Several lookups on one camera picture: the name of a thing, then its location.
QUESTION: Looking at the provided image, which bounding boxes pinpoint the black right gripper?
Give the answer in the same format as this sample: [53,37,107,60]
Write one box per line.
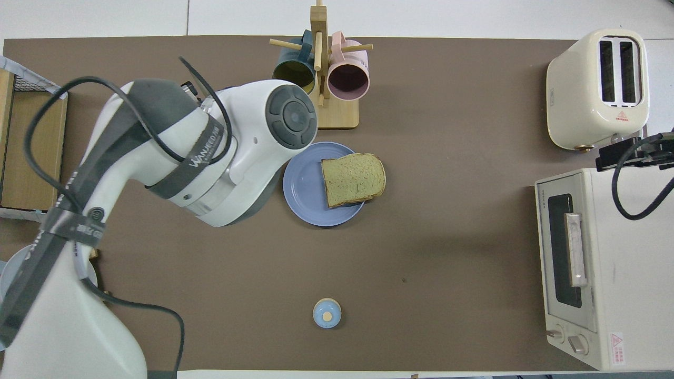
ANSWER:
[596,132,674,172]

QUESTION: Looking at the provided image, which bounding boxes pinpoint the toasted bread slice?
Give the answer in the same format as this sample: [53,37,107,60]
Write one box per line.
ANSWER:
[321,153,386,208]

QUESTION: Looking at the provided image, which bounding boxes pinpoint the periwinkle blue plate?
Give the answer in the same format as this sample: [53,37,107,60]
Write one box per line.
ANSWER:
[283,142,366,227]

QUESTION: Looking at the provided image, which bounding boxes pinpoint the wooden plate rack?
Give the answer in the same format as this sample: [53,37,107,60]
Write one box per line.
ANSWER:
[87,247,111,303]

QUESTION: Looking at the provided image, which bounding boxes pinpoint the light blue plate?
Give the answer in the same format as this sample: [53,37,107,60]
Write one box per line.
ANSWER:
[0,253,22,295]

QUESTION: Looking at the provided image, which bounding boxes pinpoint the cream two-slot toaster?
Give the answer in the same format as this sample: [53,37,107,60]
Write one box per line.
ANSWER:
[546,28,650,153]

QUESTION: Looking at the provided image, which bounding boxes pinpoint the dark teal mug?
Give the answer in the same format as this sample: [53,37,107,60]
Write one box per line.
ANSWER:
[272,30,316,99]

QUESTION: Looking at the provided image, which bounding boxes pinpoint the white toaster oven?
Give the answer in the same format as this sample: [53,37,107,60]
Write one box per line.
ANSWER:
[534,167,674,372]

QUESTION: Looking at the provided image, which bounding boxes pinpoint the brown table mat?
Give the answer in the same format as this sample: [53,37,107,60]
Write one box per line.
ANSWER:
[0,35,651,372]

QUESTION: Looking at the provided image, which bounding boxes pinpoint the wooden mug rack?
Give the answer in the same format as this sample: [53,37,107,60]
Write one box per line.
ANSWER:
[269,0,374,130]

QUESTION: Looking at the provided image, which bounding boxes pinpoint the wooden two-tier shelf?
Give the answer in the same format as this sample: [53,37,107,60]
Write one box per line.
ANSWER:
[0,68,69,211]

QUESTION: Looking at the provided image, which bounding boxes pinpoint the pink ribbed mug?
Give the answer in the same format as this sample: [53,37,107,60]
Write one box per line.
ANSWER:
[326,32,370,102]

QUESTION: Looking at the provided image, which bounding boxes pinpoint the white blue-grid cloth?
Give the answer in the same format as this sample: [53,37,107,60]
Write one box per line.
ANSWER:
[0,55,69,101]

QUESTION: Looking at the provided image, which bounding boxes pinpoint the small blue call bell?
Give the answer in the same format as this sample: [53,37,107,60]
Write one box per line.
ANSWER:
[313,298,342,330]

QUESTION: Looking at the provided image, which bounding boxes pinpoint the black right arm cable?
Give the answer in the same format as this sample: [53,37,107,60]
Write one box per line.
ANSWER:
[611,133,674,221]

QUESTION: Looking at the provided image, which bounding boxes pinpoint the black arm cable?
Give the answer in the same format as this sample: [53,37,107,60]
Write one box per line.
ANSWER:
[611,133,674,221]
[24,57,233,379]

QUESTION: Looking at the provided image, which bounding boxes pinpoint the black wire basket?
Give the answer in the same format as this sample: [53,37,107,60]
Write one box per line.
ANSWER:
[12,74,53,94]

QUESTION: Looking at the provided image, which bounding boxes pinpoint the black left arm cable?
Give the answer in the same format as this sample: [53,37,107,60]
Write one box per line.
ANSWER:
[24,57,233,379]

